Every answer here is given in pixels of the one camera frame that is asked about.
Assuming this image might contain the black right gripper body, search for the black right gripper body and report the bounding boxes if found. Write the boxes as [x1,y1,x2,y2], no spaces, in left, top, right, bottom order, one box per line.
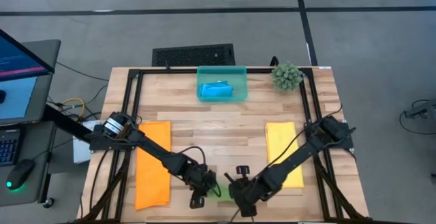
[238,178,270,207]

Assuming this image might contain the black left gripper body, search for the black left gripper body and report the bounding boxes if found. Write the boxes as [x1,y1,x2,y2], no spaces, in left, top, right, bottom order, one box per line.
[183,164,209,198]

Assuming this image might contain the green microfiber towel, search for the green microfiber towel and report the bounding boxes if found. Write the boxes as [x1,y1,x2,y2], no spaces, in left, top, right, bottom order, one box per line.
[207,182,236,203]

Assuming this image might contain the orange microfiber towel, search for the orange microfiber towel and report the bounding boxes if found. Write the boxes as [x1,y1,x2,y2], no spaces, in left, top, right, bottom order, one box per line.
[135,121,172,210]

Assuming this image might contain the yellow microfiber towel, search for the yellow microfiber towel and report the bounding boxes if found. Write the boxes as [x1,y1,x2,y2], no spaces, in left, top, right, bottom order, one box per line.
[264,121,305,189]

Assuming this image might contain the blue microfiber towel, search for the blue microfiber towel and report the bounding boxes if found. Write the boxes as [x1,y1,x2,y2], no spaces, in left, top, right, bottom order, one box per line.
[199,80,234,99]

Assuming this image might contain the teal translucent plastic basket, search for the teal translucent plastic basket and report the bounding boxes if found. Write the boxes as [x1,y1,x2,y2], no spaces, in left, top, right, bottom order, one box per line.
[196,65,249,103]

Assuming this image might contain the green potted plant white pot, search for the green potted plant white pot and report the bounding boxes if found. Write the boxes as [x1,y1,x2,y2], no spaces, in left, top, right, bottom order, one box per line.
[270,62,305,93]

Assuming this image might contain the white box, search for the white box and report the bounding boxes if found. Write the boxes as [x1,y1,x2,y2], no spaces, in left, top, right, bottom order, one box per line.
[72,120,103,164]

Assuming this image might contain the black floor vent grate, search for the black floor vent grate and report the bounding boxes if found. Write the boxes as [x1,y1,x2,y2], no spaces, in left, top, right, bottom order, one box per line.
[151,43,236,67]

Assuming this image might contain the grey desk cart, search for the grey desk cart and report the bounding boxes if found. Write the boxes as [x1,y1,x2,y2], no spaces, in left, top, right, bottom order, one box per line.
[0,120,58,207]

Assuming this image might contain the black mouse green light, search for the black mouse green light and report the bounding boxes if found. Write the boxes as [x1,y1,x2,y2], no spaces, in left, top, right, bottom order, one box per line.
[5,159,35,192]

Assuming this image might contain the black keyboard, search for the black keyboard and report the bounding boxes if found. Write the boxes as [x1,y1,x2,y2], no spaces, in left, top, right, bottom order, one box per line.
[0,128,20,167]

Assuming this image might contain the desktop monitor blue screen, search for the desktop monitor blue screen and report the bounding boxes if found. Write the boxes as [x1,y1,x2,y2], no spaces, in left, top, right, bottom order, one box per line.
[0,29,62,127]

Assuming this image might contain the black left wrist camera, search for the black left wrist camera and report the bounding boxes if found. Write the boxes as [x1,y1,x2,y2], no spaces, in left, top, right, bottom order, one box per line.
[204,179,218,193]

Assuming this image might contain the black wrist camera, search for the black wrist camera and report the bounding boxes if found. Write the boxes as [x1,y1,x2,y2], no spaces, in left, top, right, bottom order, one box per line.
[204,179,218,193]
[223,172,240,197]

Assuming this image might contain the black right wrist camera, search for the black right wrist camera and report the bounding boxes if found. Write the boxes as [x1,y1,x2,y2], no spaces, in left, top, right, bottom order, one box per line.
[223,172,240,197]

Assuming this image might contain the black left wrist camera cable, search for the black left wrist camera cable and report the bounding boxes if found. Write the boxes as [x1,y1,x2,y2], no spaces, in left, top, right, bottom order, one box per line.
[175,144,208,170]

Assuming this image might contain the black metal table frame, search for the black metal table frame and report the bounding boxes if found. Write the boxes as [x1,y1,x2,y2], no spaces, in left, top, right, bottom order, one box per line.
[78,66,373,224]

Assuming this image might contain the yellow cable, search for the yellow cable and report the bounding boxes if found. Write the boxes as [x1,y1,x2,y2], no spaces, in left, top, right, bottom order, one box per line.
[61,97,86,120]

